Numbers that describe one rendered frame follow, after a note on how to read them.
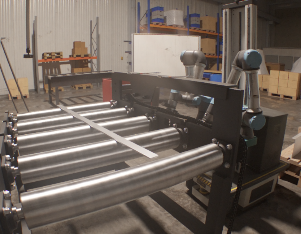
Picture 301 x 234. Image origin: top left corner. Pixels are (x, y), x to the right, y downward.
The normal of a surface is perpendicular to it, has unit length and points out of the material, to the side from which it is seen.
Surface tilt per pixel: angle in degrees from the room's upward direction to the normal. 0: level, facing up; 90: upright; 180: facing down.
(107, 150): 59
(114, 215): 0
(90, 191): 42
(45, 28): 90
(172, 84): 90
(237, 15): 90
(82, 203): 71
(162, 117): 90
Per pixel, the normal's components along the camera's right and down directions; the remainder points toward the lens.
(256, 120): 0.06, 0.38
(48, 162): 0.44, -0.40
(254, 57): 0.01, 0.12
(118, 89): -0.84, 0.14
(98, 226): 0.00, -0.97
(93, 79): 0.58, 0.21
